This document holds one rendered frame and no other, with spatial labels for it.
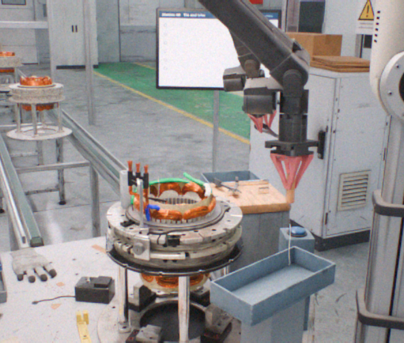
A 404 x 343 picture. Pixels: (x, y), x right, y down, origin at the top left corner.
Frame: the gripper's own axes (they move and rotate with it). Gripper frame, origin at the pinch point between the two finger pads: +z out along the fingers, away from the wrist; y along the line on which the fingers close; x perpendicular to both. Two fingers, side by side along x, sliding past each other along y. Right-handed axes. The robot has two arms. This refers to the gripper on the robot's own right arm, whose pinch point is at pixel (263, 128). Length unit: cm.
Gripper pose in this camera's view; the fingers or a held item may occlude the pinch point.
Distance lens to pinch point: 168.4
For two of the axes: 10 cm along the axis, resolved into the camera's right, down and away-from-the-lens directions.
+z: 2.0, 8.2, 5.4
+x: 4.7, 4.0, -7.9
